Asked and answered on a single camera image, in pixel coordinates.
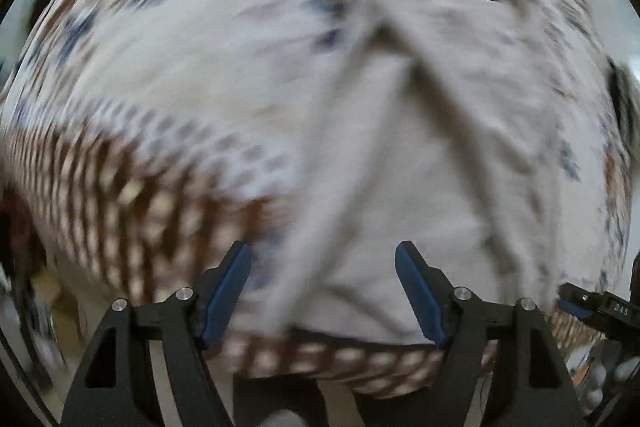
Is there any white and black clothes pile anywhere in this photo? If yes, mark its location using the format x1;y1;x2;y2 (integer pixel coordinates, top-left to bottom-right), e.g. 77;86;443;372
608;60;639;162

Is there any floral bed blanket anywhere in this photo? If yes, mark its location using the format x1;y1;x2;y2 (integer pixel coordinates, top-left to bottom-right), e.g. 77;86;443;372
1;0;632;398

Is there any beige long-sleeve shirt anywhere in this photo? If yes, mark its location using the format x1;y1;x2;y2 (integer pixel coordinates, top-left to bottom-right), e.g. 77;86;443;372
256;0;559;343

